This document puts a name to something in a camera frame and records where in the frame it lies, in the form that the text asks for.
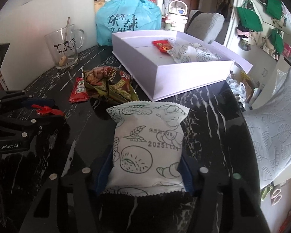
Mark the small red candy wrapper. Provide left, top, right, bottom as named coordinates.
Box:
left=31, top=104, right=64, bottom=116

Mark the white bread pattern packet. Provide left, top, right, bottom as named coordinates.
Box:
left=168, top=39, right=222, bottom=63

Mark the red cartoon snack packet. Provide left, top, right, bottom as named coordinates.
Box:
left=152, top=40, right=173, bottom=53

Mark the red ketchup sachet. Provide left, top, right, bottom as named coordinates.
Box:
left=68, top=77, right=90, bottom=103

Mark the grey leaf pattern chair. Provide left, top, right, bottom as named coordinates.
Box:
left=243, top=68, right=291, bottom=189

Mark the brown green snack wrapper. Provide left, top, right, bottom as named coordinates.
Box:
left=83, top=66, right=139, bottom=105

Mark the glass mug with cartoon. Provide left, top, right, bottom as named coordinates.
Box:
left=44, top=17, right=84, bottom=70

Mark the white foam board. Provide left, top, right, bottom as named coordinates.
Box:
left=0, top=0, right=97, bottom=90

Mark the white open gift box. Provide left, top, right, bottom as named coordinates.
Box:
left=112, top=30, right=253, bottom=101

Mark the grey far chair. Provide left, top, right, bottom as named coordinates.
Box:
left=185, top=10, right=225, bottom=44

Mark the turquoise tied plastic bag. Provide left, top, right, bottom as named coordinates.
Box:
left=95, top=0, right=162, bottom=46

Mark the white small kettle pot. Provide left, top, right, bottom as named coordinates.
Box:
left=165, top=0, right=188, bottom=32

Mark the green tote bag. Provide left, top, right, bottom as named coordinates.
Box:
left=236, top=0, right=263, bottom=32

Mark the dark hanging handbag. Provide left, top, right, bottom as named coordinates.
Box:
left=216, top=0, right=231, bottom=19

